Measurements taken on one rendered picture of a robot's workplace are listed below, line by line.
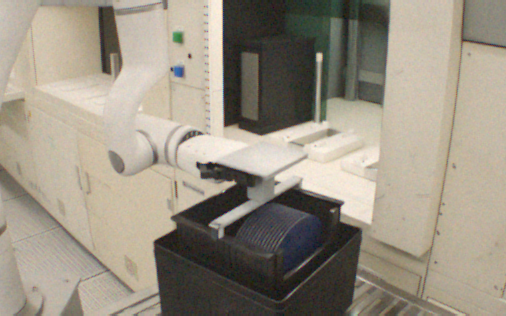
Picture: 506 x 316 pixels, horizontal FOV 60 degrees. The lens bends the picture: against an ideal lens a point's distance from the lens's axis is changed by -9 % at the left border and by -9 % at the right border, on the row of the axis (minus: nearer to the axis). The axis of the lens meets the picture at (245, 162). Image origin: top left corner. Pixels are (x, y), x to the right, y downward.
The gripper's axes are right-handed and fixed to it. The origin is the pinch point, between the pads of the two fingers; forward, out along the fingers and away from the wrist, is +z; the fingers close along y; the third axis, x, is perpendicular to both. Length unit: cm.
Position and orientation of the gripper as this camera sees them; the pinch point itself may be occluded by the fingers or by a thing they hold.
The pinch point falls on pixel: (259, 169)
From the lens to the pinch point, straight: 80.5
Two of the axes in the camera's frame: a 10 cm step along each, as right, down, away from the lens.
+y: -6.2, 2.9, -7.3
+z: 7.8, 2.3, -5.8
